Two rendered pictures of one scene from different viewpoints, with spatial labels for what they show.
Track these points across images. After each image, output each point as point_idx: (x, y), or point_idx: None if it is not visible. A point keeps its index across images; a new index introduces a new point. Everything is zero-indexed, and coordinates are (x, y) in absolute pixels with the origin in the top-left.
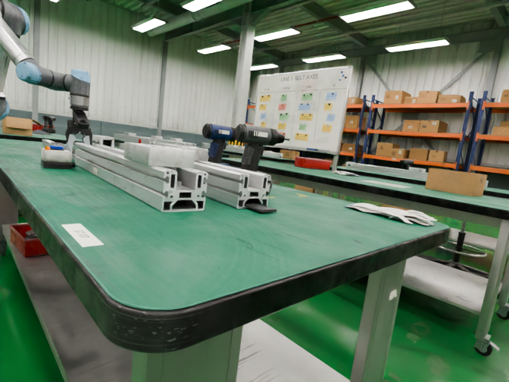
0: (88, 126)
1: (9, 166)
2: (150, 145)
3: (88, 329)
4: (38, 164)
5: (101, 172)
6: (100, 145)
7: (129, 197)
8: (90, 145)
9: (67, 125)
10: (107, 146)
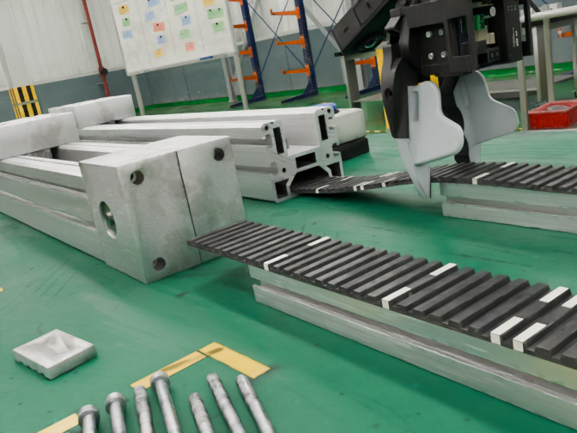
0: (336, 41)
1: (382, 137)
2: (99, 99)
3: None
4: (379, 150)
5: None
6: (255, 120)
7: None
8: (246, 112)
9: (525, 17)
10: (221, 123)
